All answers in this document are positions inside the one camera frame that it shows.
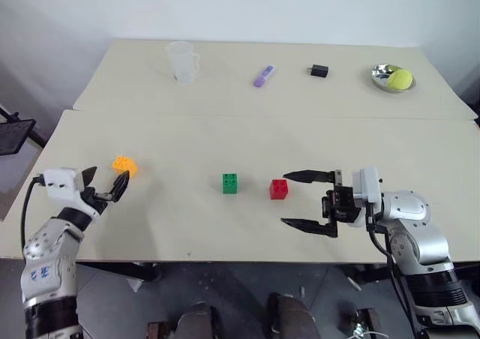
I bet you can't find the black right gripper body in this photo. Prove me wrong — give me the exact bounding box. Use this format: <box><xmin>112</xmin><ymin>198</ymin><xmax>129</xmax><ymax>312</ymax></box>
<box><xmin>321</xmin><ymin>169</ymin><xmax>363</xmax><ymax>224</ymax></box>

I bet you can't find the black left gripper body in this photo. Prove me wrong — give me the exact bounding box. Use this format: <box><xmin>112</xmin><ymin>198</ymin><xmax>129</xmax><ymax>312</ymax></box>
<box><xmin>80</xmin><ymin>187</ymin><xmax>113</xmax><ymax>217</ymax></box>

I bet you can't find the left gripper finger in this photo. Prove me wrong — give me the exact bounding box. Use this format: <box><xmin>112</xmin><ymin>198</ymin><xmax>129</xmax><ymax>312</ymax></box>
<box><xmin>108</xmin><ymin>170</ymin><xmax>131</xmax><ymax>203</ymax></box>
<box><xmin>81</xmin><ymin>166</ymin><xmax>99</xmax><ymax>188</ymax></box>

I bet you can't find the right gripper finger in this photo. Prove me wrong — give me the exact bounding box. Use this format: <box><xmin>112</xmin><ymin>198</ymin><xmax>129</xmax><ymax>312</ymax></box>
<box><xmin>281</xmin><ymin>169</ymin><xmax>336</xmax><ymax>185</ymax></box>
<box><xmin>280</xmin><ymin>217</ymin><xmax>339</xmax><ymax>239</ymax></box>

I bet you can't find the yellow studded cube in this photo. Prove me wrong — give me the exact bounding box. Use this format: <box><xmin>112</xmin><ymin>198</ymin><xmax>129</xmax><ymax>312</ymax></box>
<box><xmin>112</xmin><ymin>155</ymin><xmax>140</xmax><ymax>179</ymax></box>

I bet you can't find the red studded cube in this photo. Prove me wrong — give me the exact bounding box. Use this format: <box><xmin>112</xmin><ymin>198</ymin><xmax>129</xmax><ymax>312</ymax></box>
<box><xmin>269</xmin><ymin>178</ymin><xmax>290</xmax><ymax>201</ymax></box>

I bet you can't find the green studded cube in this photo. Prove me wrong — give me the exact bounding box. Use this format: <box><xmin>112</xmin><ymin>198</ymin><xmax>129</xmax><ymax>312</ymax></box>
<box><xmin>221</xmin><ymin>172</ymin><xmax>240</xmax><ymax>195</ymax></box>

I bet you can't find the black tablet on stand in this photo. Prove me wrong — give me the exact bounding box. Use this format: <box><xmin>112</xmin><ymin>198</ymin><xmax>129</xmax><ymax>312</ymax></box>
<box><xmin>0</xmin><ymin>105</ymin><xmax>48</xmax><ymax>157</ymax></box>

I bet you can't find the black power adapter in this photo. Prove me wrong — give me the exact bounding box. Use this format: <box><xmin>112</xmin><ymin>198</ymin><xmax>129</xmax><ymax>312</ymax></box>
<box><xmin>304</xmin><ymin>63</ymin><xmax>329</xmax><ymax>80</ymax></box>

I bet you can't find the purple handheld device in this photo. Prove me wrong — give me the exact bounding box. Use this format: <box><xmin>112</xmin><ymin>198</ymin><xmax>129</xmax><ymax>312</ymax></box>
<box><xmin>252</xmin><ymin>64</ymin><xmax>278</xmax><ymax>89</ymax></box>

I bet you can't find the brown wooden block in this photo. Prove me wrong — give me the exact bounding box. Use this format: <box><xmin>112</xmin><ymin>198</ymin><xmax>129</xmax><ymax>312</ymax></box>
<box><xmin>145</xmin><ymin>320</ymin><xmax>170</xmax><ymax>339</ymax></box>
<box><xmin>355</xmin><ymin>307</ymin><xmax>384</xmax><ymax>339</ymax></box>

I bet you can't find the shiny metal bowl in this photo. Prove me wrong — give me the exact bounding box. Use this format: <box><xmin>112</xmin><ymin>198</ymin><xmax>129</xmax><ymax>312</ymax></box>
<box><xmin>370</xmin><ymin>62</ymin><xmax>418</xmax><ymax>94</ymax></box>

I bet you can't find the yellow tennis ball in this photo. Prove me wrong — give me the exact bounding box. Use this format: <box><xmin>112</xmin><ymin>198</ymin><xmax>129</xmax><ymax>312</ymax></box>
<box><xmin>386</xmin><ymin>68</ymin><xmax>414</xmax><ymax>91</ymax></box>

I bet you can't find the clear plastic measuring cup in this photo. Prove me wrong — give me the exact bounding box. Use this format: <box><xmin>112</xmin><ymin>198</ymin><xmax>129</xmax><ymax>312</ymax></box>
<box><xmin>166</xmin><ymin>40</ymin><xmax>201</xmax><ymax>86</ymax></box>

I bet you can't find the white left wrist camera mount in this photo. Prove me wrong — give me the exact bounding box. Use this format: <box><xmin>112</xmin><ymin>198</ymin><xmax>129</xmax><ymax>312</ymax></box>
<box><xmin>39</xmin><ymin>167</ymin><xmax>102</xmax><ymax>218</ymax></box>

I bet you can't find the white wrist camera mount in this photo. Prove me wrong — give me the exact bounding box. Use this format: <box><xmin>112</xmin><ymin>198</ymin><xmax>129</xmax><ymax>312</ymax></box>
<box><xmin>39</xmin><ymin>167</ymin><xmax>102</xmax><ymax>218</ymax></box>
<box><xmin>351</xmin><ymin>166</ymin><xmax>384</xmax><ymax>208</ymax></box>

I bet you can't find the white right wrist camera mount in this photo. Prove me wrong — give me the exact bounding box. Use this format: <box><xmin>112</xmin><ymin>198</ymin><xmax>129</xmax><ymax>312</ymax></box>
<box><xmin>351</xmin><ymin>166</ymin><xmax>384</xmax><ymax>208</ymax></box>

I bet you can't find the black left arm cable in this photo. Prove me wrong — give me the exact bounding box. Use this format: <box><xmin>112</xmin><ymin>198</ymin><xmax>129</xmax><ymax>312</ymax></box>
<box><xmin>20</xmin><ymin>175</ymin><xmax>45</xmax><ymax>252</ymax></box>

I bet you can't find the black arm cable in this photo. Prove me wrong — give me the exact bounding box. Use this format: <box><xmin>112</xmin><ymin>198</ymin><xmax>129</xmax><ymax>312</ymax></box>
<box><xmin>366</xmin><ymin>202</ymin><xmax>420</xmax><ymax>339</ymax></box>
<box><xmin>20</xmin><ymin>175</ymin><xmax>45</xmax><ymax>252</ymax></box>

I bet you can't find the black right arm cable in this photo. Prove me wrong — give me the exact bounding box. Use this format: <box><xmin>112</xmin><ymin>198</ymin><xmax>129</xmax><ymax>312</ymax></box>
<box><xmin>366</xmin><ymin>202</ymin><xmax>420</xmax><ymax>339</ymax></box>

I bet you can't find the white cable on floor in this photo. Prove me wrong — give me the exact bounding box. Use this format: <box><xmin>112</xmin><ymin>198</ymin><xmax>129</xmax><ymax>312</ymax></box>
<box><xmin>349</xmin><ymin>324</ymin><xmax>388</xmax><ymax>339</ymax></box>

